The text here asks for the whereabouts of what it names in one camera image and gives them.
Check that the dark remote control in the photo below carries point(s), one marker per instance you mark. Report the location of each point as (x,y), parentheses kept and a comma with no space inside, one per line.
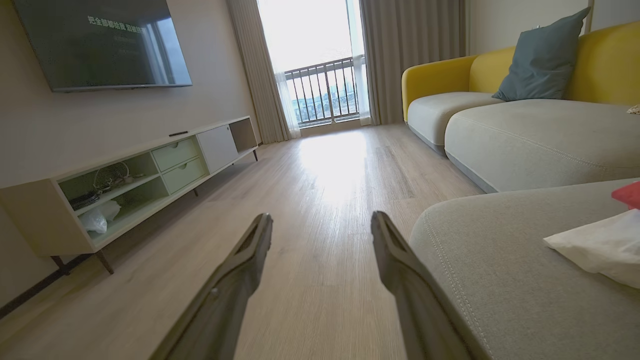
(178,133)

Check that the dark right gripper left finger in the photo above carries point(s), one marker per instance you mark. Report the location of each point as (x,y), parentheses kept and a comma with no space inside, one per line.
(225,310)

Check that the small grey sofa seat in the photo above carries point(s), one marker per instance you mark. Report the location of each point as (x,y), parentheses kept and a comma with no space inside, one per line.
(440,112)

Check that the blue grey throw pillow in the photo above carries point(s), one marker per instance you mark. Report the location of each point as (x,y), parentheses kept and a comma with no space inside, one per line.
(540,60)

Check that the grey stitched sofa chaise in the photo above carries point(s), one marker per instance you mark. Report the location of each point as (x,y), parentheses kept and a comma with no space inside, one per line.
(500,280)

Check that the red garment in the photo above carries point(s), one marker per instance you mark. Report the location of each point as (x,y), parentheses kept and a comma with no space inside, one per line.
(631,195)

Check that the yellow sofa backrest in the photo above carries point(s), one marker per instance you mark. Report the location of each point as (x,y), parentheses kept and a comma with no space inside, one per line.
(440,75)

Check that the beige patterned small item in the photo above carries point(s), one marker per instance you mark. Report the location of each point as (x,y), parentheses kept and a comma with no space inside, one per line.
(635,109)

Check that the dark metal balcony railing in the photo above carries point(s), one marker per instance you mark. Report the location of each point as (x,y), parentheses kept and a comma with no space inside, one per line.
(320,66)

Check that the wide grey sofa seat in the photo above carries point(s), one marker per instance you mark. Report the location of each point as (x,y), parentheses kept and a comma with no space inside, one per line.
(540,140)

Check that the white sheer curtain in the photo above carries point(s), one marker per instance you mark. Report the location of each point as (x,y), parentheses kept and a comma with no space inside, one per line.
(289,107)
(361,85)

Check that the white cabinet door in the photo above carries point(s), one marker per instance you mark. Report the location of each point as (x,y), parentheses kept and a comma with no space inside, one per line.
(217,148)

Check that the white garment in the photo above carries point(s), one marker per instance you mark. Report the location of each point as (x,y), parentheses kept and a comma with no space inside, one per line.
(605,245)

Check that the low beige TV cabinet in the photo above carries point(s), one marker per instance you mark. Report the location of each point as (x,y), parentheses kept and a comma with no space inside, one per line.
(30,215)

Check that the pale green cabinet drawer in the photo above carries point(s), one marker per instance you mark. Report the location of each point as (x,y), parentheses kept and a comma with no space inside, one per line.
(175,154)
(185,175)

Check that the beige pleated curtain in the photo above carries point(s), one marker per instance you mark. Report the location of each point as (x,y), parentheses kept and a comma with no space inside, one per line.
(255,65)
(410,50)

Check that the wall mounted flat television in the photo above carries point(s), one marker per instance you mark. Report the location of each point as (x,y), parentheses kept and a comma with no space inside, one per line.
(100,45)

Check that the dark flat stacked items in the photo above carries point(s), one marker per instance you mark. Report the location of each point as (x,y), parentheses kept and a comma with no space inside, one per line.
(84,200)

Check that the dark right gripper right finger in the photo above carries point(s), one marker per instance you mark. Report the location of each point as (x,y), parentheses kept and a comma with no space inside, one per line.
(425,320)

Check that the white plastic bag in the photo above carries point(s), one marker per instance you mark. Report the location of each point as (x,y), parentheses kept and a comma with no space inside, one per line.
(97,220)

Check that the white antler ornament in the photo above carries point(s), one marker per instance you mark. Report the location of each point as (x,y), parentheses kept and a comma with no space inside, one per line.
(117,179)

